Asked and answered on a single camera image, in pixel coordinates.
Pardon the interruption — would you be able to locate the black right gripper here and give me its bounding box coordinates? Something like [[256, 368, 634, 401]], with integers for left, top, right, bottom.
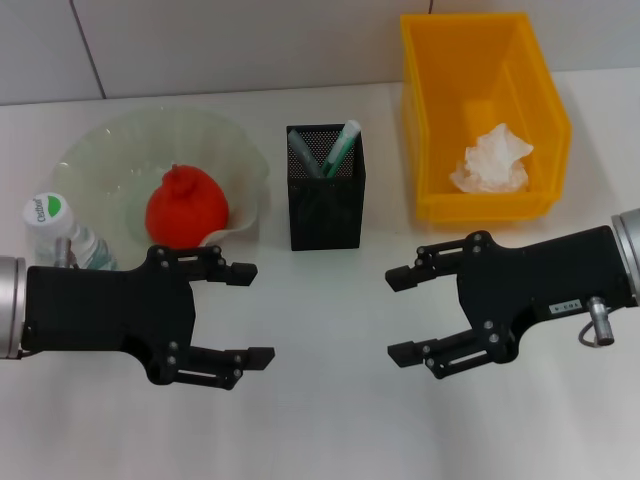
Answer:
[[384, 225, 632, 380]]

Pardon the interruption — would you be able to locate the grey glitter pen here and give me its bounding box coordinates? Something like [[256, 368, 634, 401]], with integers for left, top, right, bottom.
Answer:
[[288, 128, 324, 179]]

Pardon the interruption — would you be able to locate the black mesh pen holder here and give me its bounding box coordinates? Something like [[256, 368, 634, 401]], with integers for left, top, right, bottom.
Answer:
[[286, 122, 368, 252]]

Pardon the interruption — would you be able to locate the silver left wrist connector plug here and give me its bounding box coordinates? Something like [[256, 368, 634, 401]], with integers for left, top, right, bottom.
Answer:
[[53, 238, 74, 270]]

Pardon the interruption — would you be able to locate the yellow plastic bin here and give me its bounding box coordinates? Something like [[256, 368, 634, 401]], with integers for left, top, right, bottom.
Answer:
[[399, 12, 573, 224]]

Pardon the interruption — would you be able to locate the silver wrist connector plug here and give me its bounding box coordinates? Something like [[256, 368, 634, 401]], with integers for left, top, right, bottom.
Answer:
[[587, 296, 616, 347], [53, 238, 74, 270]]

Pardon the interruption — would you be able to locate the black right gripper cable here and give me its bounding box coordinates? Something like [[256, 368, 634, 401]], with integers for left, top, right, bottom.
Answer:
[[577, 319, 599, 348]]

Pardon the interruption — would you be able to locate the silver right wrist connector plug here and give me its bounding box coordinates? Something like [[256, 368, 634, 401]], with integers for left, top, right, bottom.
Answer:
[[587, 296, 616, 347]]

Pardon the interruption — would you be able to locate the red orange fruit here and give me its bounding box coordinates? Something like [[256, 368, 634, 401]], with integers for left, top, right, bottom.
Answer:
[[144, 163, 231, 251]]

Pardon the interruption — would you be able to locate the white paper ball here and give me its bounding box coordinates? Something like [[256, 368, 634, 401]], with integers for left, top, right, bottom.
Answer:
[[448, 123, 535, 195]]

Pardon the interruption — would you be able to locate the green white utility knife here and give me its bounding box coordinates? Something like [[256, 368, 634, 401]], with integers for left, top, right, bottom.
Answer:
[[318, 119, 362, 179]]

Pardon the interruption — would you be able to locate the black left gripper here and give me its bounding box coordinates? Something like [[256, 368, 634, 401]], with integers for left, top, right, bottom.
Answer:
[[23, 245, 276, 392]]

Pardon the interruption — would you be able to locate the translucent green fruit plate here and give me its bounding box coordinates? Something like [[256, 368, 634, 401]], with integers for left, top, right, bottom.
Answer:
[[52, 107, 271, 266]]

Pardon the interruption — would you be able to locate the clear green label water bottle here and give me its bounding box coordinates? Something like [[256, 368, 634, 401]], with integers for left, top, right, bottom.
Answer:
[[22, 191, 120, 274]]

